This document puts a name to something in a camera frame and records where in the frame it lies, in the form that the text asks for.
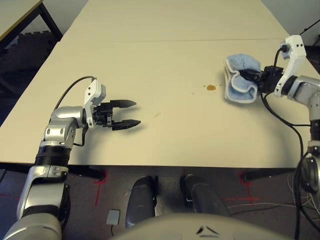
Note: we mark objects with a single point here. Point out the light blue terry rag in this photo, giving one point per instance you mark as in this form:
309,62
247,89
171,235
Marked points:
241,63

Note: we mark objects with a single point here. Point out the grey robot leg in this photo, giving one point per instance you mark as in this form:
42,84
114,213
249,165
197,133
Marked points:
141,200
200,197

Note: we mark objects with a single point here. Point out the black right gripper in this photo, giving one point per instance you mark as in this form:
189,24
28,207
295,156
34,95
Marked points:
271,80

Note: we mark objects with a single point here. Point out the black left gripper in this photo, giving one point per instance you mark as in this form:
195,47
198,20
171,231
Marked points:
103,115

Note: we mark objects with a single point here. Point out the round brown liquid puddle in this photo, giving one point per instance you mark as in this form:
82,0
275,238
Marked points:
210,87

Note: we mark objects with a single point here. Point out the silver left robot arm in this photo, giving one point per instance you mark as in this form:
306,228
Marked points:
60,125

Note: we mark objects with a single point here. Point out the beige side table black frame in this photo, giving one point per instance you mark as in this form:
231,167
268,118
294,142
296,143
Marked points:
17,15

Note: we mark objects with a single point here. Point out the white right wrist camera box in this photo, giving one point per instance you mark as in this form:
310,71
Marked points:
296,50

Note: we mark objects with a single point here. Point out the black tripod stand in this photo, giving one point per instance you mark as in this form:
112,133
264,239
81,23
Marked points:
310,27

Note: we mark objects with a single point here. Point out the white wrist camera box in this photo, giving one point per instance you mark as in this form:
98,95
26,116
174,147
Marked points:
296,50
96,90

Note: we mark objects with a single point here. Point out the grey right robot leg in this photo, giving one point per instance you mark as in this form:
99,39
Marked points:
200,197

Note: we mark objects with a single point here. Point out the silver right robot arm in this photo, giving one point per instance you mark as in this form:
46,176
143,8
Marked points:
306,92

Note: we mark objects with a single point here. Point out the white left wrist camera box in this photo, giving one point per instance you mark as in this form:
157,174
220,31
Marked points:
96,90

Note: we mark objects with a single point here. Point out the grey left robot leg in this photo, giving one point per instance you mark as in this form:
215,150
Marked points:
141,200

